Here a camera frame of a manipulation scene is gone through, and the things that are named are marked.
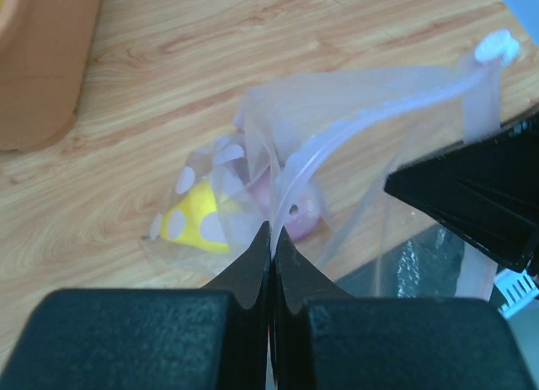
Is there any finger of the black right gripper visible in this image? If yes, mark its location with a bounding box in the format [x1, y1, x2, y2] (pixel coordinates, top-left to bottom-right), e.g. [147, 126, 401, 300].
[384, 112, 538, 275]

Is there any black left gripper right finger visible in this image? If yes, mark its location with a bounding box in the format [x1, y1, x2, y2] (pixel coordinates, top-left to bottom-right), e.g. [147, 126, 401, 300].
[272, 232, 535, 389]

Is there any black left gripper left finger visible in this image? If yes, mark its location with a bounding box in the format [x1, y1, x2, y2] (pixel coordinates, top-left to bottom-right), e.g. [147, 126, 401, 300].
[1, 224, 270, 389]

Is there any purple fake fruit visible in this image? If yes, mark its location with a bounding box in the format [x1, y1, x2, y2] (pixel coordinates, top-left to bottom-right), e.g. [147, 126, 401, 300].
[233, 158, 326, 242]

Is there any clear polka dot zip bag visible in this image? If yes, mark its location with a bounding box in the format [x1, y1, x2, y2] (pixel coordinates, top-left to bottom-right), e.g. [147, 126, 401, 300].
[141, 29, 520, 300]

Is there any yellow fake pear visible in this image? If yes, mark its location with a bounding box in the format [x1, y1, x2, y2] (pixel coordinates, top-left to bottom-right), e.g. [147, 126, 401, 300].
[148, 179, 229, 254]

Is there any orange plastic basket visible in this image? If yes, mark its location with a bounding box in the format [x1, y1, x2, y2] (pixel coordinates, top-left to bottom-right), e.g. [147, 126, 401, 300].
[1, 0, 102, 152]

